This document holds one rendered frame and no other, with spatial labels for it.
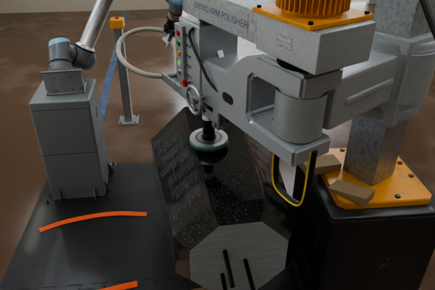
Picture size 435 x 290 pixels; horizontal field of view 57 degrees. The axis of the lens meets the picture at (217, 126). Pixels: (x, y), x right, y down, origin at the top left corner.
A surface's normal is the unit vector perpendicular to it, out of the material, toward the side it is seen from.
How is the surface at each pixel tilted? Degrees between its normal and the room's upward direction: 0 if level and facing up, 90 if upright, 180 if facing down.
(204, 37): 90
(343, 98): 90
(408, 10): 90
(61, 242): 0
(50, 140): 90
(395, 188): 0
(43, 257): 0
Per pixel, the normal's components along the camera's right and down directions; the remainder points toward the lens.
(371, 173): -0.81, 0.29
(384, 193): 0.00, -0.87
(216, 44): 0.54, 0.43
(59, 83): 0.22, 0.49
